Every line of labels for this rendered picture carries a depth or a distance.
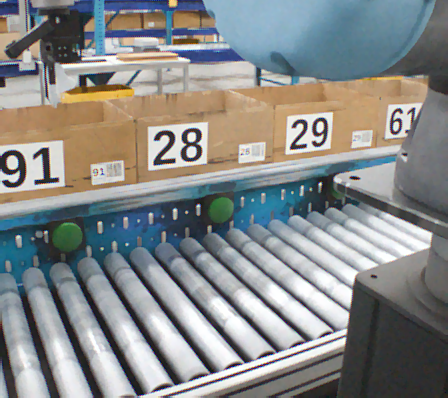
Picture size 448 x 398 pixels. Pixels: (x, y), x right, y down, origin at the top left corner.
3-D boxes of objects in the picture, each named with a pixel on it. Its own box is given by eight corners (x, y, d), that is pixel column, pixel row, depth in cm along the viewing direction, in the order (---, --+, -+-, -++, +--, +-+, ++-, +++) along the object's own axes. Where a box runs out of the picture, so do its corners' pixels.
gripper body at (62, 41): (82, 64, 112) (80, 7, 108) (42, 67, 108) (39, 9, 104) (75, 60, 118) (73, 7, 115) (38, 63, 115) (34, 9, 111)
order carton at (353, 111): (271, 166, 148) (274, 105, 142) (222, 141, 172) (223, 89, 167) (376, 150, 165) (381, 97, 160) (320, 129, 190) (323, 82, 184)
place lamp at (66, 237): (54, 255, 117) (51, 227, 115) (53, 253, 118) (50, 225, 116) (84, 249, 120) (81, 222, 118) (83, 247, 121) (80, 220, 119)
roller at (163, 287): (224, 393, 86) (225, 370, 85) (127, 264, 130) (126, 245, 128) (250, 385, 88) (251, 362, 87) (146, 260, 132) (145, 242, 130)
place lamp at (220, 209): (209, 226, 134) (209, 200, 132) (207, 224, 135) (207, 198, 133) (234, 221, 137) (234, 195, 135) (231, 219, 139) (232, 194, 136)
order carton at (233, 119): (137, 186, 130) (134, 119, 125) (105, 156, 155) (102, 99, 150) (273, 166, 148) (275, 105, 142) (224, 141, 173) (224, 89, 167)
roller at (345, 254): (416, 321, 106) (420, 300, 105) (282, 231, 150) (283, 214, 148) (432, 314, 108) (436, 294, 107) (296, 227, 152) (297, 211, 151)
